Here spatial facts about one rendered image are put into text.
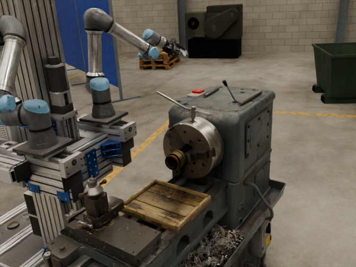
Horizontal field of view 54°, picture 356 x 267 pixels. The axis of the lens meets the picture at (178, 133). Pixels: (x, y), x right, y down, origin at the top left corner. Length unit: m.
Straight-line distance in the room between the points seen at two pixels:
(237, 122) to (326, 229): 1.63
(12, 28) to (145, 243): 1.11
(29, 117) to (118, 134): 0.57
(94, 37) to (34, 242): 1.56
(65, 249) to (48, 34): 1.17
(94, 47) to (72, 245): 1.24
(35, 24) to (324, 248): 2.50
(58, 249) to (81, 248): 0.09
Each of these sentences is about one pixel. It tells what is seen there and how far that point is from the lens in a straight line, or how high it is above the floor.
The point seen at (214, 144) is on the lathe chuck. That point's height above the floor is 1.14.
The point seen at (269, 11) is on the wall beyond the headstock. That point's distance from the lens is 11.72.
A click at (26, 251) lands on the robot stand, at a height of 0.21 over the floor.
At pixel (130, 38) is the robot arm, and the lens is 2.23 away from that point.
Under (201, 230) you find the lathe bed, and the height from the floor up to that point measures 0.73.
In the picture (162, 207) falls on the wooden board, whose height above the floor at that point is 0.88.
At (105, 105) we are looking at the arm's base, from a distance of 2.23.
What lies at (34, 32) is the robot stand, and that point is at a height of 1.71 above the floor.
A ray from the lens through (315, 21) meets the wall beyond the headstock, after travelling 11.68.
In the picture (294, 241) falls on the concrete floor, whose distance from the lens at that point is 3.03.
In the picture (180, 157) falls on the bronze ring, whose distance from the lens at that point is 1.75.
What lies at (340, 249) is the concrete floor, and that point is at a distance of 3.04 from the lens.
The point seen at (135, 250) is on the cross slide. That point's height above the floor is 0.97.
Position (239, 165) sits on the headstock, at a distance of 1.94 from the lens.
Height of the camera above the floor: 1.85
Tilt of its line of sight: 22 degrees down
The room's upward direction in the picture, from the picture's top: 3 degrees counter-clockwise
